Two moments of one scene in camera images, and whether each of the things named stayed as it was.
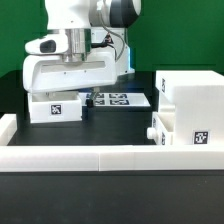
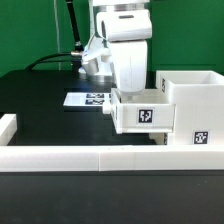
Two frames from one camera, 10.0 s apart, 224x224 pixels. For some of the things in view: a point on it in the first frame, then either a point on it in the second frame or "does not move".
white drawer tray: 55,106 -> 151,112
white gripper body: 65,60 -> 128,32
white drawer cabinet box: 196,100 does not move
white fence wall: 103,158 does not move
